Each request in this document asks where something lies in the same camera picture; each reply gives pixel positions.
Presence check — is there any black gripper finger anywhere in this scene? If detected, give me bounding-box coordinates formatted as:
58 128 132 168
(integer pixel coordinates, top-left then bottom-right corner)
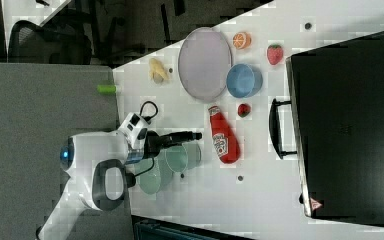
180 131 202 142

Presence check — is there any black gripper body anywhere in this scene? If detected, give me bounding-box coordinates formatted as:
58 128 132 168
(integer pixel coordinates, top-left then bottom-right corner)
144 131 180 159

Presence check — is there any red plush ketchup bottle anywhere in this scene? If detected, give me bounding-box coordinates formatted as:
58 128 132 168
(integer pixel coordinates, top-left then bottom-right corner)
208 106 240 164

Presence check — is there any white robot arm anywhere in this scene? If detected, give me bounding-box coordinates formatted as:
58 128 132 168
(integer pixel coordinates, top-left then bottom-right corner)
36 129 202 240

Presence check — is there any small red strawberry toy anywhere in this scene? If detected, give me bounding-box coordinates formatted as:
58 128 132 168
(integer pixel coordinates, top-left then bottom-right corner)
237 103 251 118

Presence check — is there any peeled banana toy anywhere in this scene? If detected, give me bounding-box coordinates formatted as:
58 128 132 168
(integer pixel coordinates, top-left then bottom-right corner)
149 58 169 84

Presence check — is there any green marker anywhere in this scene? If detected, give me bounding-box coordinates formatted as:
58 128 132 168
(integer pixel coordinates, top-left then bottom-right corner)
97 85 121 95

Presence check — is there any large grey round plate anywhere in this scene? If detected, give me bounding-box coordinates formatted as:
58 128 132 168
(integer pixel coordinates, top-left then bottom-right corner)
178 27 232 103

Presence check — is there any blue bowl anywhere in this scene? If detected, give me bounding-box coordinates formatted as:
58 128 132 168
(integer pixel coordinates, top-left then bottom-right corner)
226 63 263 98

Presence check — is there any orange slice toy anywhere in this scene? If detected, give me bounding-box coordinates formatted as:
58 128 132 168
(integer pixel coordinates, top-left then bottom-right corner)
232 32 251 49

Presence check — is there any large plush strawberry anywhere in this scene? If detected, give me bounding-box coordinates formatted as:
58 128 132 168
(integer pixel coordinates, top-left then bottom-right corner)
267 44 283 65

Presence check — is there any black office chair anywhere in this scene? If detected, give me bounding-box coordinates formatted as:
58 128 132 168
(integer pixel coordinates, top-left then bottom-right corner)
8 20 92 65

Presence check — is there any black toaster oven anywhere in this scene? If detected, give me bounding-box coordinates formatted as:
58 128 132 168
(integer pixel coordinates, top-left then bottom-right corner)
285 31 384 227

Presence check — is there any black camera cable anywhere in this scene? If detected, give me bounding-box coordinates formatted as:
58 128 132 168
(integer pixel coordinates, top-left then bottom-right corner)
139 100 160 124

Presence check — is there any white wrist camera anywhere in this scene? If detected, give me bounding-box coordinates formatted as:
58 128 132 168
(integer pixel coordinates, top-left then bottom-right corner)
118 112 149 149

